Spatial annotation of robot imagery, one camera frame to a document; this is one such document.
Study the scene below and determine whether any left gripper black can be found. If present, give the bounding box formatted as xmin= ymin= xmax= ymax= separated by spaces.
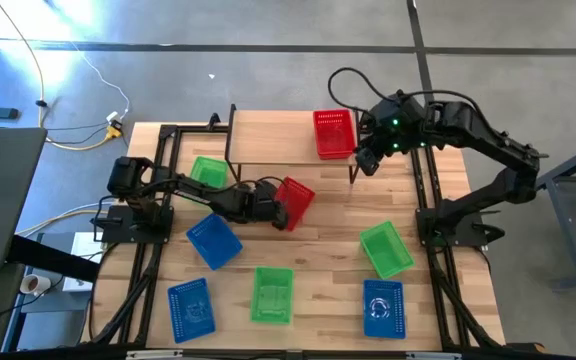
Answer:
xmin=241 ymin=192 xmax=291 ymax=233

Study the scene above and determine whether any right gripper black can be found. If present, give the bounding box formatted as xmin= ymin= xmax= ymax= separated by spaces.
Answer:
xmin=355 ymin=124 xmax=394 ymax=177

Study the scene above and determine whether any red plastic basket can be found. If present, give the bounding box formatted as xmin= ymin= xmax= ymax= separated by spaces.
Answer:
xmin=312 ymin=108 xmax=359 ymax=161
xmin=272 ymin=175 xmax=317 ymax=233

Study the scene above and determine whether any blue plastic basket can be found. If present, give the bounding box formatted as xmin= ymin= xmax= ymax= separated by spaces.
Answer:
xmin=185 ymin=213 xmax=244 ymax=272
xmin=166 ymin=277 xmax=217 ymax=345
xmin=362 ymin=278 xmax=407 ymax=340

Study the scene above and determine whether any green plastic basket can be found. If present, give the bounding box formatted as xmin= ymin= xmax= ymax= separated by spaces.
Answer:
xmin=250 ymin=266 xmax=295 ymax=326
xmin=188 ymin=155 xmax=230 ymax=194
xmin=359 ymin=220 xmax=416 ymax=281

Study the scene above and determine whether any grey metal table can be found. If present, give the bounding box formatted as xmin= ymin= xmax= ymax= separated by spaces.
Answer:
xmin=519 ymin=134 xmax=576 ymax=292

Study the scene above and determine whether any white box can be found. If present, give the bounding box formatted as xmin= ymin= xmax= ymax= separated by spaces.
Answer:
xmin=61 ymin=231 xmax=105 ymax=294

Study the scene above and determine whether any black support bar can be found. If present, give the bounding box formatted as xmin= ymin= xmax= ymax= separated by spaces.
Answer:
xmin=6 ymin=233 xmax=102 ymax=284

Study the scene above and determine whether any white paper cup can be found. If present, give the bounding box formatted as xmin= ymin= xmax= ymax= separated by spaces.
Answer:
xmin=19 ymin=273 xmax=52 ymax=297

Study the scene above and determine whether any grey flat monitor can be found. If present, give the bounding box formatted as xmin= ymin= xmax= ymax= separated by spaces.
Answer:
xmin=0 ymin=127 xmax=48 ymax=271

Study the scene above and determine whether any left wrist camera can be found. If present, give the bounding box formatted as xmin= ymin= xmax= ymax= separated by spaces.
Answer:
xmin=253 ymin=179 xmax=283 ymax=200

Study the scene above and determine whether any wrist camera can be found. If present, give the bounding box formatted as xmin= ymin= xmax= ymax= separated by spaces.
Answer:
xmin=359 ymin=110 xmax=379 ymax=132
xmin=253 ymin=179 xmax=283 ymax=200

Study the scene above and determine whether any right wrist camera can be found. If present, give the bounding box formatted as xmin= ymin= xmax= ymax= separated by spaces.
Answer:
xmin=359 ymin=110 xmax=379 ymax=132

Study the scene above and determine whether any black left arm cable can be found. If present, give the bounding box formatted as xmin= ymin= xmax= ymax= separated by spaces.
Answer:
xmin=217 ymin=174 xmax=289 ymax=194

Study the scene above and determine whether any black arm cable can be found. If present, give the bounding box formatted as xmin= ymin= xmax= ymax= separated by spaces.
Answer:
xmin=326 ymin=66 xmax=404 ymax=117
xmin=217 ymin=174 xmax=289 ymax=194

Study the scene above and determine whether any wooden shelf black frame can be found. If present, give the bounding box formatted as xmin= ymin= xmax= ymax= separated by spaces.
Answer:
xmin=224 ymin=103 xmax=364 ymax=185

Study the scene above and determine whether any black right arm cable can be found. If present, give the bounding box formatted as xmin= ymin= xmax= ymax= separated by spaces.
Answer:
xmin=326 ymin=66 xmax=404 ymax=117

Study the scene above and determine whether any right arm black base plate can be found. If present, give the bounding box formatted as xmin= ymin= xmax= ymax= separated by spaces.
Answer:
xmin=415 ymin=207 xmax=507 ymax=249

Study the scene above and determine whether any black aluminium table frame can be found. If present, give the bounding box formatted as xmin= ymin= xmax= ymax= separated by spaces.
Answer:
xmin=80 ymin=122 xmax=507 ymax=351

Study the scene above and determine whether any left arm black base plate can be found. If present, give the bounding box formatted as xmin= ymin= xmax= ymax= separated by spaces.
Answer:
xmin=101 ymin=204 xmax=175 ymax=246

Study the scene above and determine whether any silver bracket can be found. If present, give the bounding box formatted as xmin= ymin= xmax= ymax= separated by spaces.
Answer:
xmin=406 ymin=351 xmax=463 ymax=360
xmin=126 ymin=349 xmax=184 ymax=360

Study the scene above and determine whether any yellow floor cable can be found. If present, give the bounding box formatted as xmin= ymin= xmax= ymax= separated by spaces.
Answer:
xmin=0 ymin=0 xmax=124 ymax=151
xmin=15 ymin=202 xmax=110 ymax=237

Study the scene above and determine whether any white floor cable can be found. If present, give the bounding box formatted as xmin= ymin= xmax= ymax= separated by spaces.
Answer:
xmin=70 ymin=42 xmax=132 ymax=121

